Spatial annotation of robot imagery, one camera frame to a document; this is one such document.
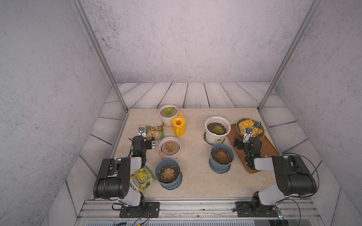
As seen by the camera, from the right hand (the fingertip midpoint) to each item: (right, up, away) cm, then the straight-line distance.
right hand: (244, 135), depth 93 cm
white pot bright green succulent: (-52, +16, +10) cm, 55 cm away
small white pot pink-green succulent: (-48, -6, -9) cm, 50 cm away
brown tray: (+17, -10, +3) cm, 20 cm away
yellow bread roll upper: (+6, +7, +11) cm, 14 cm away
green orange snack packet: (-59, +2, +11) cm, 60 cm away
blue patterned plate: (+15, +7, +14) cm, 22 cm away
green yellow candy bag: (-64, -24, -12) cm, 69 cm away
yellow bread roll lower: (+11, +2, +6) cm, 13 cm away
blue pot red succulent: (-18, -11, -11) cm, 24 cm away
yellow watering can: (-43, +7, +3) cm, 44 cm away
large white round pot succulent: (-18, +4, 0) cm, 19 cm away
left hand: (-64, -1, +1) cm, 64 cm away
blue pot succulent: (-48, -19, -16) cm, 54 cm away
